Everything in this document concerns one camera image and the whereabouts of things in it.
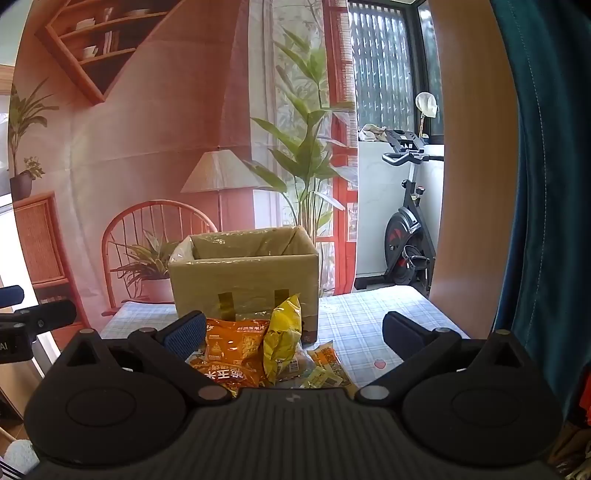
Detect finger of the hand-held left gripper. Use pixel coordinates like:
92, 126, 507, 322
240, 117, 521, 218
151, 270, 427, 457
0, 285, 25, 308
0, 300, 77, 334

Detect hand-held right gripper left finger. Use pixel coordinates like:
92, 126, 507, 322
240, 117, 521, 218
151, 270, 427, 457
59, 310, 234, 409

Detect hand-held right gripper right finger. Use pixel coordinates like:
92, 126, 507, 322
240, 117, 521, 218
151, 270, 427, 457
353, 310, 536, 407

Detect orange snack bag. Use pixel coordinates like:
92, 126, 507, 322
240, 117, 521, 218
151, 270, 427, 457
189, 318, 271, 398

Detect brown cardboard box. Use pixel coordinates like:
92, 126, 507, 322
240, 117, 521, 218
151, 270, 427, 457
167, 225, 320, 344

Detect small yellow snack packet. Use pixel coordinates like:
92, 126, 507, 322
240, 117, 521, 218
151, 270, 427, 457
307, 342, 345, 374
300, 364, 354, 390

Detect yellow snack bag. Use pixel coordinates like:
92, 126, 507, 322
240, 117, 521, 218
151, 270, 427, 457
263, 294, 303, 386

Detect clear bread packet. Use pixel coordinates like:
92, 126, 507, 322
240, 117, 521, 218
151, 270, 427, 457
277, 348, 317, 382

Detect black exercise bike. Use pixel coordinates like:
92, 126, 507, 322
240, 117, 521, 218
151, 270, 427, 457
381, 129, 446, 296

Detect white fluffy item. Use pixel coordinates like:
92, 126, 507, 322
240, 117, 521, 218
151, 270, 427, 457
0, 438, 40, 476

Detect wooden board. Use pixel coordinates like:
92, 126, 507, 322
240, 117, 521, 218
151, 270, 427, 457
427, 0, 522, 337

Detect crumpled pale cloth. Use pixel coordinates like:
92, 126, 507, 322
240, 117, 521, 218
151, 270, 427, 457
359, 124, 393, 143

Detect blue curtain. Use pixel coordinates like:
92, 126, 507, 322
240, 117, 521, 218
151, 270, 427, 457
489, 0, 591, 416

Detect white mesh net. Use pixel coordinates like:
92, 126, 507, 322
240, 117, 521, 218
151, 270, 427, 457
416, 92, 438, 139

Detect window with slatted screen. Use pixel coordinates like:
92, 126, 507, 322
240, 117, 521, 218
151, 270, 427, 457
346, 0, 444, 139

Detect printed wall backdrop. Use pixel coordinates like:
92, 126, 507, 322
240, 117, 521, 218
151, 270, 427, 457
7, 0, 361, 324

